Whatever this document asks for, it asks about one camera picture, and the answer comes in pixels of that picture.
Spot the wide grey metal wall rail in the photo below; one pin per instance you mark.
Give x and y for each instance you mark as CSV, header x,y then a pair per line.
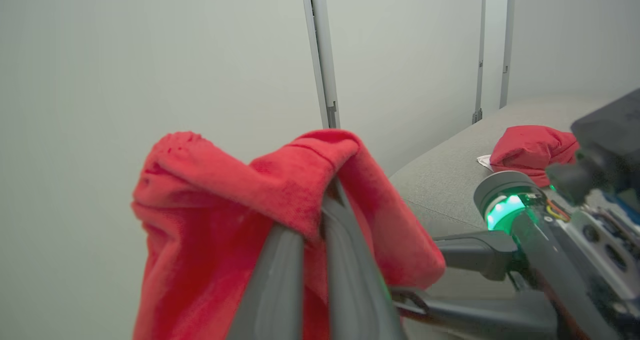
x,y
322,54

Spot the thin grey metal wall rail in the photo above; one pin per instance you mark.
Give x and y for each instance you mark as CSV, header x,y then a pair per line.
x,y
507,39
480,54

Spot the red garment with white label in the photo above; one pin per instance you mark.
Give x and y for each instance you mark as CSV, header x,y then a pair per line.
x,y
535,149

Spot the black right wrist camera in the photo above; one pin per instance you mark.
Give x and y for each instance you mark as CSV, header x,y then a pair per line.
x,y
605,144

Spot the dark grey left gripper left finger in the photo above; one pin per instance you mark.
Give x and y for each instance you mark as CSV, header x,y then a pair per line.
x,y
277,290

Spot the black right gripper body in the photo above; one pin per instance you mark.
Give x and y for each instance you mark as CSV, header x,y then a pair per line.
x,y
575,260

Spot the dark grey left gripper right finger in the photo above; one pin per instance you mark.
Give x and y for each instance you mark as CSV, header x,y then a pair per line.
x,y
350,280

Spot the grey fabric sofa seat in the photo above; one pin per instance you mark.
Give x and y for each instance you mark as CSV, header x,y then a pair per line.
x,y
450,180

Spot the red garment with printed logo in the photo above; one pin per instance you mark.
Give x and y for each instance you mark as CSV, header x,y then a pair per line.
x,y
200,205

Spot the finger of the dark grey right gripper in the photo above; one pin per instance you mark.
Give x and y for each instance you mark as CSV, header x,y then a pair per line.
x,y
475,252
480,320

